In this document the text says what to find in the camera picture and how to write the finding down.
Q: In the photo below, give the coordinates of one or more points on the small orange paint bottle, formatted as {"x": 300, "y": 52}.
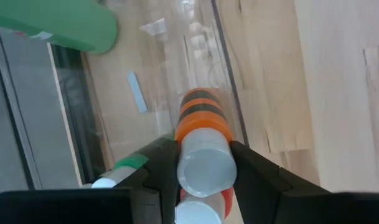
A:
{"x": 204, "y": 124}

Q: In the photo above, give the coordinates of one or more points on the small red paint bottle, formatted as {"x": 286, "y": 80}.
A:
{"x": 198, "y": 213}

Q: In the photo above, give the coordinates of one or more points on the clear plastic storage bin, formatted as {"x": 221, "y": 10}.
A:
{"x": 164, "y": 46}

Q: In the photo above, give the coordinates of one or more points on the small green paint bottle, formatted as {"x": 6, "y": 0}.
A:
{"x": 130, "y": 161}

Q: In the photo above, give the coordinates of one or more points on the large green paint bottle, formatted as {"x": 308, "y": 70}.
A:
{"x": 68, "y": 25}

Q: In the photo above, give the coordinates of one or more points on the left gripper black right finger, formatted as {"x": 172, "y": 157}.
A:
{"x": 257, "y": 180}

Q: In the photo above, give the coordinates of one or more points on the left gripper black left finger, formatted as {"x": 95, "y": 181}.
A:
{"x": 167, "y": 174}

